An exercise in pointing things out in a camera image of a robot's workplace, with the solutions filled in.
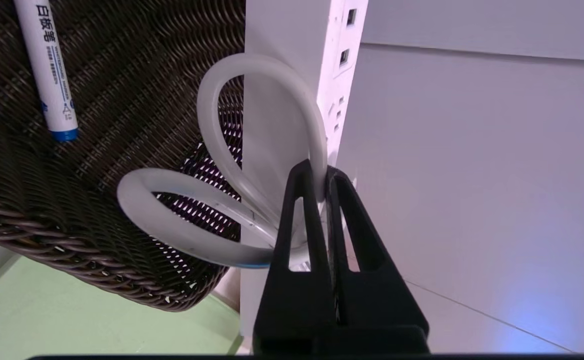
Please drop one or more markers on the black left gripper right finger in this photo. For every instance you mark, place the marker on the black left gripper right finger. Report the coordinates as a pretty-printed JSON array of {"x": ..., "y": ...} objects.
[{"x": 377, "y": 300}]

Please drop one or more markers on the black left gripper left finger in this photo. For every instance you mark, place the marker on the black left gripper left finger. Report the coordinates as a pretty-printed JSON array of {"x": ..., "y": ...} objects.
[{"x": 297, "y": 300}]

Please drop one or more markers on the white marker with blue cap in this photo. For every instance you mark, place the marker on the white marker with blue cap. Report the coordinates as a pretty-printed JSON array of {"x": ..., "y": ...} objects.
[{"x": 46, "y": 60}]

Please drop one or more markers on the dark brown wicker basket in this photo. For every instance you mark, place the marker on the dark brown wicker basket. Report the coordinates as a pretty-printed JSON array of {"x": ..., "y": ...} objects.
[{"x": 121, "y": 75}]

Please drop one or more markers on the light green plastic tray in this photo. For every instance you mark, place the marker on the light green plastic tray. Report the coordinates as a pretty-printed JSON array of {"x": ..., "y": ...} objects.
[{"x": 71, "y": 320}]

